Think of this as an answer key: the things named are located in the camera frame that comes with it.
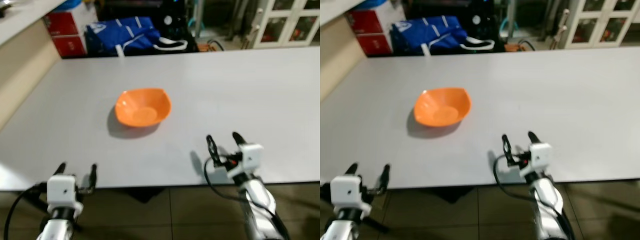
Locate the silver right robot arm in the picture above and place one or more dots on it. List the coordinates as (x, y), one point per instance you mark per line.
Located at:
(260, 206)
(548, 206)

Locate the blue plastic basin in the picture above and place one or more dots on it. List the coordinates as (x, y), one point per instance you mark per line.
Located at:
(67, 4)
(372, 3)

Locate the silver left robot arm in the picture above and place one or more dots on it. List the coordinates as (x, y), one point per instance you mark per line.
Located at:
(340, 230)
(52, 228)

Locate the red cardboard box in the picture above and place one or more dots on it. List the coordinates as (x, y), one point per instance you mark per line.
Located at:
(70, 46)
(375, 45)
(61, 22)
(363, 21)

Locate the white glass door cabinet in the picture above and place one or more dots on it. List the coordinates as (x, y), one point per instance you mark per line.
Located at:
(600, 22)
(287, 22)

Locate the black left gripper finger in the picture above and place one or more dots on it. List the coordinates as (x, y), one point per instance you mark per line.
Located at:
(384, 175)
(93, 175)
(60, 168)
(352, 168)

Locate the black appliance with white dial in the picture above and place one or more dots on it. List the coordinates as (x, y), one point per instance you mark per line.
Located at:
(176, 25)
(483, 22)

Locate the beige counter with white top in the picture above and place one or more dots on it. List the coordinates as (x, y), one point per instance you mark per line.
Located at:
(331, 50)
(20, 55)

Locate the small orange object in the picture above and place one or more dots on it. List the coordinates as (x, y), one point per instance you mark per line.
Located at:
(512, 47)
(205, 47)

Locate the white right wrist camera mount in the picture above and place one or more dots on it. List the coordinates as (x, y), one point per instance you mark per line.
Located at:
(251, 155)
(540, 154)

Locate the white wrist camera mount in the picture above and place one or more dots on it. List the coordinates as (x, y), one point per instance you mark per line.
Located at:
(62, 189)
(345, 190)
(251, 155)
(540, 154)

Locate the orange plastic bowl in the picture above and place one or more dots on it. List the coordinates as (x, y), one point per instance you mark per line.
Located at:
(143, 107)
(442, 106)

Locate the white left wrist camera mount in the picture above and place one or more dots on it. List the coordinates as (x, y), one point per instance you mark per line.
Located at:
(345, 190)
(62, 189)

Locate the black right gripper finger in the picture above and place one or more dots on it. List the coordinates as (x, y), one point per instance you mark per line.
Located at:
(238, 138)
(533, 137)
(212, 148)
(506, 146)

